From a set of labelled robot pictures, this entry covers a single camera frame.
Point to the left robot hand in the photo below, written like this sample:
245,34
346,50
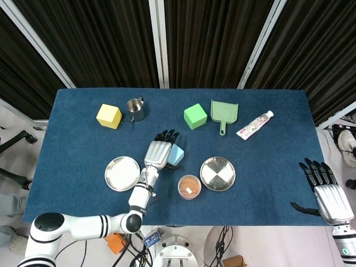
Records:
157,153

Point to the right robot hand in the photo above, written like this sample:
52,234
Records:
333,203

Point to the light blue cube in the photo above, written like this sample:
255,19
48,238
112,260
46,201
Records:
176,155

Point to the clear round container brown contents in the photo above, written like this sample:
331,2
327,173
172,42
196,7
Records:
190,187

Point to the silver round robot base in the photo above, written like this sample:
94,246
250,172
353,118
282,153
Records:
175,253

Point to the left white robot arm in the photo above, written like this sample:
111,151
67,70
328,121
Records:
83,226

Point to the round steel plate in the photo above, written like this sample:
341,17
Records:
121,173
217,173

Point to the stainless steel mug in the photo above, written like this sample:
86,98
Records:
137,109

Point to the green cube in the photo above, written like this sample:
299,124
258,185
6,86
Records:
195,115

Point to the white sneaker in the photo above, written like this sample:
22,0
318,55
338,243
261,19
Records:
347,144

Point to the yellow cube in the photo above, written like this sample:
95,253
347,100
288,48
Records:
109,115

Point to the green plastic dustpan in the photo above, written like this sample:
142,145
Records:
224,112

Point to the blue table cloth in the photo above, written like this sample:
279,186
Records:
250,194

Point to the blue white small packet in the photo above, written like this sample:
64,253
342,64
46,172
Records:
152,238

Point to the white toothpaste tube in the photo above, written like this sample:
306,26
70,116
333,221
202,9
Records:
253,126

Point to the orange box device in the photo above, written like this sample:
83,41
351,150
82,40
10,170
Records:
115,244

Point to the brown small box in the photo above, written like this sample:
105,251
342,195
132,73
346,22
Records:
233,262

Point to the black pleated curtain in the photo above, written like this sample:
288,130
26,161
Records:
214,41
22,83
320,55
97,41

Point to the black office chair base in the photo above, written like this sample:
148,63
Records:
19,140

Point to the white frame post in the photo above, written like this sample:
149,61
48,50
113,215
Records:
36,41
262,41
159,41

